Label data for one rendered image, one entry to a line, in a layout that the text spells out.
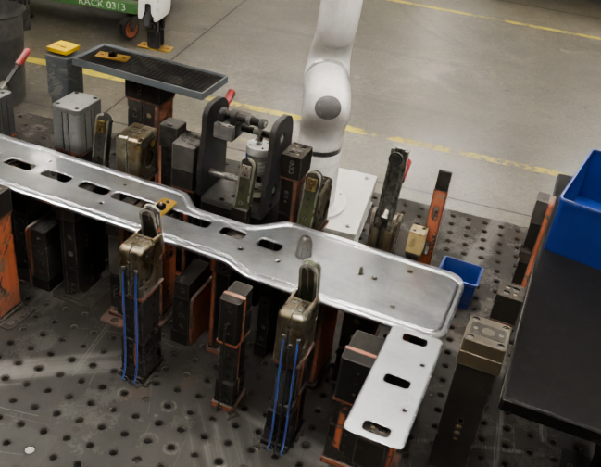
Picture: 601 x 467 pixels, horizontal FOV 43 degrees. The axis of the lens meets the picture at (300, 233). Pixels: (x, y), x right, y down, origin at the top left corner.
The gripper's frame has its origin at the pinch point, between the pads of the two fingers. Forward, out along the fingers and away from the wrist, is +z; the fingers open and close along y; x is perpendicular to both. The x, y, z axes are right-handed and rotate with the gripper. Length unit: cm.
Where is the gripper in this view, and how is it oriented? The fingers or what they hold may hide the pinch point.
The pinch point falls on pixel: (156, 37)
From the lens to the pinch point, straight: 197.4
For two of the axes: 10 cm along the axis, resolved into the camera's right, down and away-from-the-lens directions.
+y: -2.2, 5.2, -8.3
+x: 9.7, 2.1, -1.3
